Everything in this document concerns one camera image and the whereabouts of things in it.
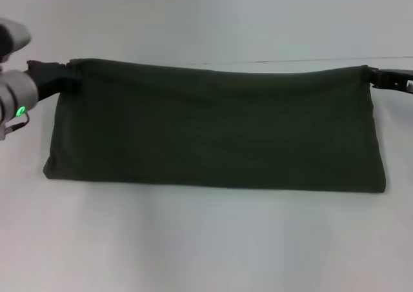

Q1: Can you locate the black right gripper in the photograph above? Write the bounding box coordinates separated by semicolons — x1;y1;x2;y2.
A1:
364;65;413;95

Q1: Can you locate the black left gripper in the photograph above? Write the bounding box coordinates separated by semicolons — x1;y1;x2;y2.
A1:
25;59;82;103

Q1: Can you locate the dark green FREE t-shirt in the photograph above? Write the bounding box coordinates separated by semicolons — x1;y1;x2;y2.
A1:
42;58;388;195

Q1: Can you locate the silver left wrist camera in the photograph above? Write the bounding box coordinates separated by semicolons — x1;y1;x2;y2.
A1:
0;17;32;64

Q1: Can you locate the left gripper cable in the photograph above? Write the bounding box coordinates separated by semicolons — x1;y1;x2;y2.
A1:
5;111;32;135

